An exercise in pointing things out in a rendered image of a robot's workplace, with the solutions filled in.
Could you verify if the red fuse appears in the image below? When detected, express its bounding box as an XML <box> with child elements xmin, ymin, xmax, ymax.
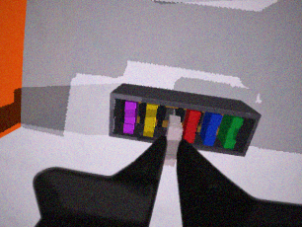
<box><xmin>183</xmin><ymin>109</ymin><xmax>201</xmax><ymax>143</ymax></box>

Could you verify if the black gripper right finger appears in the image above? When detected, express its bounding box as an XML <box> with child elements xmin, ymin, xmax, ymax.
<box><xmin>177</xmin><ymin>139</ymin><xmax>302</xmax><ymax>227</ymax></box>

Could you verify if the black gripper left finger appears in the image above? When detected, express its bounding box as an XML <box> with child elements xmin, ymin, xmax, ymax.
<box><xmin>33</xmin><ymin>135</ymin><xmax>168</xmax><ymax>227</ymax></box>

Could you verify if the yellow fuse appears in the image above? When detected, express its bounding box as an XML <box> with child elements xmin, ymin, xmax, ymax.
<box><xmin>143</xmin><ymin>103</ymin><xmax>158</xmax><ymax>137</ymax></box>

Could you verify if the white blade fuse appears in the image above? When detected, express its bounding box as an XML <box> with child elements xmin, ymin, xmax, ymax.
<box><xmin>164</xmin><ymin>110</ymin><xmax>183</xmax><ymax>167</ymax></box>

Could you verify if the dark grey fuse block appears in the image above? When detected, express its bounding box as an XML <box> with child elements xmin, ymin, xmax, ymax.
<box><xmin>109</xmin><ymin>83</ymin><xmax>262</xmax><ymax>157</ymax></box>

